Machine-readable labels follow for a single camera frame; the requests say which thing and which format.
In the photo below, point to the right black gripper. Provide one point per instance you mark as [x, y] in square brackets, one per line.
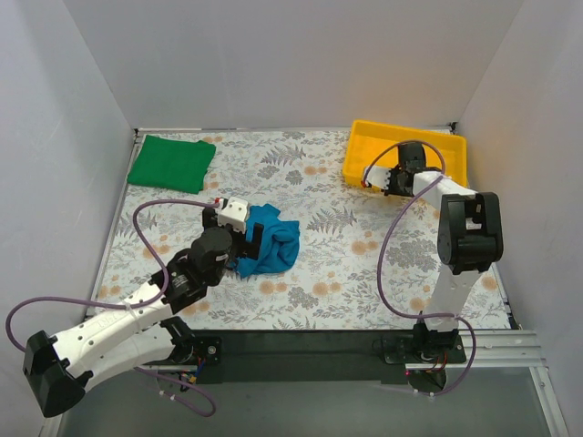
[400, 180]

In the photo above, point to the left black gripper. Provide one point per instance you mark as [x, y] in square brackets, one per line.
[246, 241]

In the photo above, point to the blue t shirt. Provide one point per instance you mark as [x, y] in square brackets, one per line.
[280, 243]

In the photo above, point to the yellow plastic tray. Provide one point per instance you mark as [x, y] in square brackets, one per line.
[369, 139]

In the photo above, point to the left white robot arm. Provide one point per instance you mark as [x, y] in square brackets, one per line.
[145, 327]

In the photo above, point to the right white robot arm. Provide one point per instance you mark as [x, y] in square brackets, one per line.
[469, 240]

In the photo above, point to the floral table mat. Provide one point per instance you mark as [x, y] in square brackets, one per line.
[366, 261]

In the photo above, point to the folded green t shirt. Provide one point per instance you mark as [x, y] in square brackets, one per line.
[172, 164]

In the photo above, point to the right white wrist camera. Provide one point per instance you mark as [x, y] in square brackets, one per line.
[376, 177]

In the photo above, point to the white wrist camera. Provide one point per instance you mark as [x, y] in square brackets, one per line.
[376, 177]
[233, 211]

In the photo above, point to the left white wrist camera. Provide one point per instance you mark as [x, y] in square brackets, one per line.
[233, 211]

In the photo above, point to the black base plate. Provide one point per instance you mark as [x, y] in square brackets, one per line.
[310, 355]

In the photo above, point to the aluminium frame rail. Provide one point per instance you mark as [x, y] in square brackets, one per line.
[487, 348]

